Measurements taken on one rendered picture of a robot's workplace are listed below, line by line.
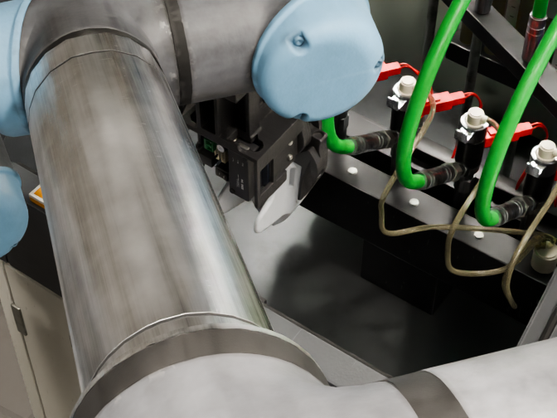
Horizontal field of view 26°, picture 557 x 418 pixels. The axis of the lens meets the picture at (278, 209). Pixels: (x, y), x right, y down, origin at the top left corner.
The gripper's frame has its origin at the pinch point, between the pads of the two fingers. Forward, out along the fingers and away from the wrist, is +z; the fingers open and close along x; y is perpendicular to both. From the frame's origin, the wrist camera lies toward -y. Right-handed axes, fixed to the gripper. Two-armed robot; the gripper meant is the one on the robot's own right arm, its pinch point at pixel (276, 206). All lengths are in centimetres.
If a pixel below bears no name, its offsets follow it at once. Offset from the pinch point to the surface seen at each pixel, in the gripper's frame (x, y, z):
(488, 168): 12.0, -14.6, 0.9
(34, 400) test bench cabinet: -46, -3, 76
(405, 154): 4.5, -13.5, 2.8
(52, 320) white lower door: -37, -3, 49
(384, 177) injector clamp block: -4.6, -27.0, 23.6
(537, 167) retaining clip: 12.5, -26.1, 10.5
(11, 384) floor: -77, -20, 122
